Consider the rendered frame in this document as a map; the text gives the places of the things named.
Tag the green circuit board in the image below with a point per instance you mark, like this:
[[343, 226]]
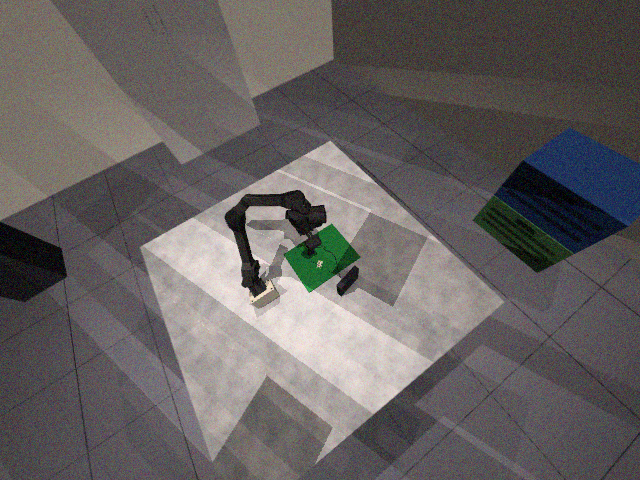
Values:
[[321, 265]]

